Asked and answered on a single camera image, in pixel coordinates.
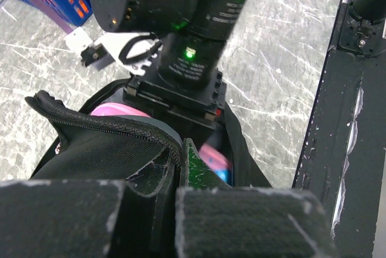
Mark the pink cartoon pencil case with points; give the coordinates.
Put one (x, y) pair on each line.
(211, 156)

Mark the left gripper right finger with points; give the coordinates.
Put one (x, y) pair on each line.
(216, 220)

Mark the black student backpack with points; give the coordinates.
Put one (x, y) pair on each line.
(142, 151)

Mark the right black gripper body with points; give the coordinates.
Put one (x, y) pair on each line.
(183, 87)

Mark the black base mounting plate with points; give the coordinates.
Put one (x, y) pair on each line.
(343, 156)

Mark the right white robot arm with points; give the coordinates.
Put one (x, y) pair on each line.
(212, 19)

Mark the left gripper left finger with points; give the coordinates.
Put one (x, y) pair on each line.
(91, 218)

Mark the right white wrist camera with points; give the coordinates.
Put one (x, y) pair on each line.
(105, 50)

